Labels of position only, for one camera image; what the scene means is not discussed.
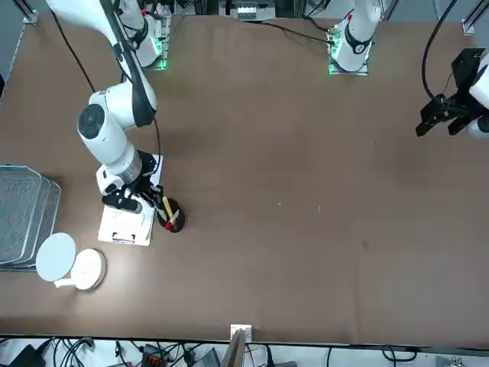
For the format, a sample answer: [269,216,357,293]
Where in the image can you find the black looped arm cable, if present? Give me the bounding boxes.
[421,0,459,101]

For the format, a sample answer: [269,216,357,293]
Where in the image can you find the black power adapter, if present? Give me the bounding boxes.
[7,343,47,367]

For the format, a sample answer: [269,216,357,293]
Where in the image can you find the white marker with red cap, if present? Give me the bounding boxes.
[164,209,181,231]

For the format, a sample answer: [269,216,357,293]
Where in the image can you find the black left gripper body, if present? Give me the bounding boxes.
[434,47,489,116]

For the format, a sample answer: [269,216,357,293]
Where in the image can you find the metal mesh tray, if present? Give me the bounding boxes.
[0,174,53,268]
[0,164,44,265]
[0,179,63,273]

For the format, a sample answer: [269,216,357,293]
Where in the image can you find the black and red device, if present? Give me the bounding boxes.
[140,343,166,367]

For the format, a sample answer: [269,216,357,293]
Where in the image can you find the white clipboard with metal clip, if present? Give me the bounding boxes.
[97,153,164,248]

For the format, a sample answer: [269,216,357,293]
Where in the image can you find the white A4 paper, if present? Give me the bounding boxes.
[99,154,164,240]

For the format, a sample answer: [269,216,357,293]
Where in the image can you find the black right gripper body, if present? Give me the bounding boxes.
[127,151,161,191]

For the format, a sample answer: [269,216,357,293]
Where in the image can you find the black cable across table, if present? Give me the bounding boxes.
[258,15,337,44]

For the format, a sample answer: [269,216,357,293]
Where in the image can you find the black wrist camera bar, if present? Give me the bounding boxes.
[101,193,143,216]

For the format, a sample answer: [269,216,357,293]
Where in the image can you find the aluminium frame profile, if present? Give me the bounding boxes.
[21,0,40,24]
[460,0,489,36]

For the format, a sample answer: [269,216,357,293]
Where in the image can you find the aluminium profile post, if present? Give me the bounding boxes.
[223,323,254,367]

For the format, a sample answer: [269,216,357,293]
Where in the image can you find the black mesh pen holder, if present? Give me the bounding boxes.
[156,197,187,234]

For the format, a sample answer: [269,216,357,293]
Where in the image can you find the white round desk lamp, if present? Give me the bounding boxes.
[34,232,108,293]

